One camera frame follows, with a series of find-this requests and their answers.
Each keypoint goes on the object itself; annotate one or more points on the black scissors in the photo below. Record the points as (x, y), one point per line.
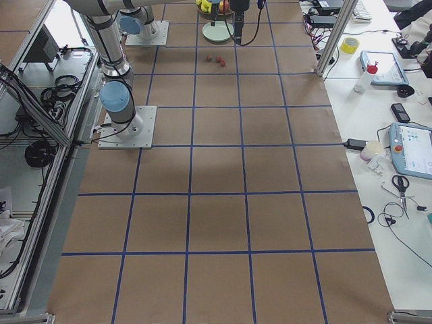
(401, 183)

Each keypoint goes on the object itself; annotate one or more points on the aluminium frame post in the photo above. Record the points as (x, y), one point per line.
(336, 33)

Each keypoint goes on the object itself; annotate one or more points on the black phone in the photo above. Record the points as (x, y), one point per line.
(400, 113)

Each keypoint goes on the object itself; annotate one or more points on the yellow banana bunch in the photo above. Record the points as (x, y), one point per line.
(204, 5)

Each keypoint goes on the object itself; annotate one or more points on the light green plate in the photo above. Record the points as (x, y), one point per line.
(218, 33)

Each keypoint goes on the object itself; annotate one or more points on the blue teach pendant near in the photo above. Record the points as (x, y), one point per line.
(410, 148)

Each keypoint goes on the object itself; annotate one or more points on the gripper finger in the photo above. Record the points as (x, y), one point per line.
(214, 11)

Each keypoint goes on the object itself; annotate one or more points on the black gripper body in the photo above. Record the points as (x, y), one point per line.
(239, 8)

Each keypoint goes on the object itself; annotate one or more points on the black power adapter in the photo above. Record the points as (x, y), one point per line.
(355, 144)

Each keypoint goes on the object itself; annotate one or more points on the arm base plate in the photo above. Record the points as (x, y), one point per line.
(139, 134)
(152, 35)

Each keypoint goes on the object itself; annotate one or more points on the red apple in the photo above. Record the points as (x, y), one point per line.
(224, 6)

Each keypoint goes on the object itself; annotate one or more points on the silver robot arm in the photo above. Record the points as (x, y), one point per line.
(99, 19)
(140, 21)

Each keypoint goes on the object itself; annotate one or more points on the white bottle red cap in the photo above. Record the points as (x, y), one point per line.
(365, 80)

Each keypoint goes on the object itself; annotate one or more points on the yellow tape roll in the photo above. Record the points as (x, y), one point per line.
(349, 45)

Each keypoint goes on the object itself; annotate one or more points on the blue teach pendant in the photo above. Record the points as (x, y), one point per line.
(410, 148)
(390, 71)

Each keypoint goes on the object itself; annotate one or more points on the blue teach pendant far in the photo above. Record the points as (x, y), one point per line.
(390, 71)

